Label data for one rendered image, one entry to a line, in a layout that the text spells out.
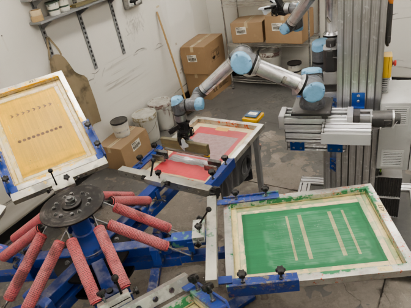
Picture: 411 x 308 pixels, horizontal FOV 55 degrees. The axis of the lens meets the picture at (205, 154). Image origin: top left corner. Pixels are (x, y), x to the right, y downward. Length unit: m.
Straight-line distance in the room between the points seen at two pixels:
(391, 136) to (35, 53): 3.16
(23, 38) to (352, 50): 2.89
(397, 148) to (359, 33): 0.75
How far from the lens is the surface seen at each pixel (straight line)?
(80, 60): 4.49
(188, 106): 2.32
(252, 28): 5.64
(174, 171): 2.55
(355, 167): 2.83
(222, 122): 2.96
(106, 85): 4.74
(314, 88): 2.19
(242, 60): 2.13
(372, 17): 2.39
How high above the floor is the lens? 2.33
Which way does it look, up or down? 31 degrees down
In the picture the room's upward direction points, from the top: 11 degrees counter-clockwise
